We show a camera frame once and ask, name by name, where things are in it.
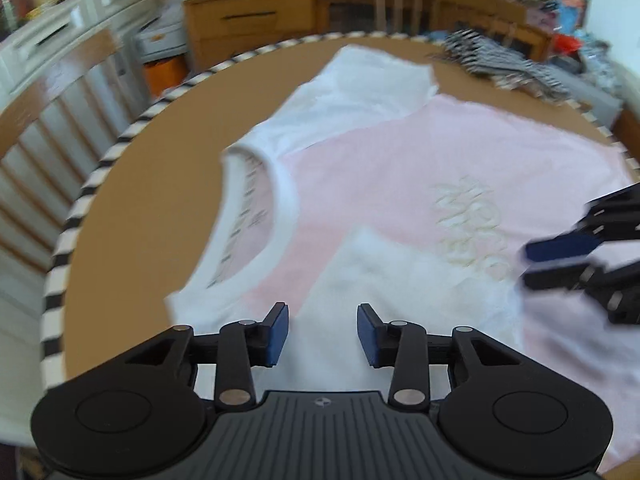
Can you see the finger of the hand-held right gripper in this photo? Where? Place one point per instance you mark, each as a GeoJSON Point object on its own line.
{"type": "Point", "coordinates": [560, 250]}
{"type": "Point", "coordinates": [552, 279]}

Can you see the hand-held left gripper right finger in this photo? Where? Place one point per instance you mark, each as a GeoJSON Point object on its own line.
{"type": "Point", "coordinates": [367, 336]}

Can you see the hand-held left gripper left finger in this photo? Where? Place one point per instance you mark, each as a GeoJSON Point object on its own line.
{"type": "Point", "coordinates": [276, 334]}

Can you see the pink and white t-shirt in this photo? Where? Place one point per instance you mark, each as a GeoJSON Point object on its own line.
{"type": "Point", "coordinates": [390, 170]}

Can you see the grey striped cloth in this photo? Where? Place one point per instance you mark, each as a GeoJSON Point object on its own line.
{"type": "Point", "coordinates": [505, 65]}

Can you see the wooden slatted chair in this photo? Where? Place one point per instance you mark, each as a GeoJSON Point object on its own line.
{"type": "Point", "coordinates": [430, 7]}
{"type": "Point", "coordinates": [60, 110]}

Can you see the orange box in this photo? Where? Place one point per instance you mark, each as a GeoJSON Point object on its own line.
{"type": "Point", "coordinates": [165, 77]}

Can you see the wooden sideboard cabinet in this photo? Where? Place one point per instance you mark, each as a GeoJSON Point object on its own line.
{"type": "Point", "coordinates": [250, 25]}

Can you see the white storage box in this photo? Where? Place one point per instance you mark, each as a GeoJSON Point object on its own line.
{"type": "Point", "coordinates": [162, 40]}

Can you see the white drawer cabinet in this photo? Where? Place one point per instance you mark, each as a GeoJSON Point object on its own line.
{"type": "Point", "coordinates": [60, 25]}

